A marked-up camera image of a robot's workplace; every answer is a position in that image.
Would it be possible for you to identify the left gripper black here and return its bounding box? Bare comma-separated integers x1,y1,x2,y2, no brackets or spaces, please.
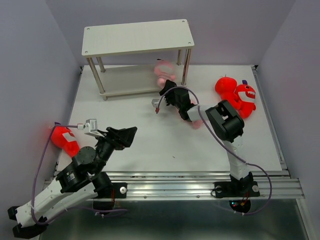
94,126,139,174

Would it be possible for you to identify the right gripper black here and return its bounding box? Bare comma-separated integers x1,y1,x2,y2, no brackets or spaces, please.
158,79,181,110

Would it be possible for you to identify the pink striped plush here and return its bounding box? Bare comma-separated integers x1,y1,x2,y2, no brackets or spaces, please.
191,120,203,129
154,59,176,89

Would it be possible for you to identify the red shark plush back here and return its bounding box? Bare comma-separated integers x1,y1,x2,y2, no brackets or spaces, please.
214,76,238,104

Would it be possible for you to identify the red shark plush mouth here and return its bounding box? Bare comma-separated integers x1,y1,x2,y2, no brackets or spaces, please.
235,79,256,119

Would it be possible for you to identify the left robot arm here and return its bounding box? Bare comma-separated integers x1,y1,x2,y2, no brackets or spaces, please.
7,119,138,239

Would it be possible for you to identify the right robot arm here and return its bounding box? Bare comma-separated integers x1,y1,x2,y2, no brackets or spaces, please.
159,79,260,199

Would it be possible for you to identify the white two-tier shelf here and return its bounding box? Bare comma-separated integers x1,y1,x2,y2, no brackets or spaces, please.
81,19,195,101

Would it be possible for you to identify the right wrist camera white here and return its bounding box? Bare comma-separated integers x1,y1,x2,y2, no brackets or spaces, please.
151,99,161,114

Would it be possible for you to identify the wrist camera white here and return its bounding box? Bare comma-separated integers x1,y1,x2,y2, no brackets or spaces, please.
76,118,100,137
151,99,161,114

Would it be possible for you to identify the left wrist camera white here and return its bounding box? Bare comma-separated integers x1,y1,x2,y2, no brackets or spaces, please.
76,118,100,137

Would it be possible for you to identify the red shark plush left wall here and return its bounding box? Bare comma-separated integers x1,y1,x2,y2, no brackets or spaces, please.
50,123,80,158

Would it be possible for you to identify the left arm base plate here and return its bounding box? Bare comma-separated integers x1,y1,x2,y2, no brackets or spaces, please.
94,182,128,199

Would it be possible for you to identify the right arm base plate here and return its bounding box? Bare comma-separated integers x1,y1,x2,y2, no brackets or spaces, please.
211,181,260,199

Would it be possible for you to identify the aluminium rail frame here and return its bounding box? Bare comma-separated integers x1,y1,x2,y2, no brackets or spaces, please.
40,65,320,240

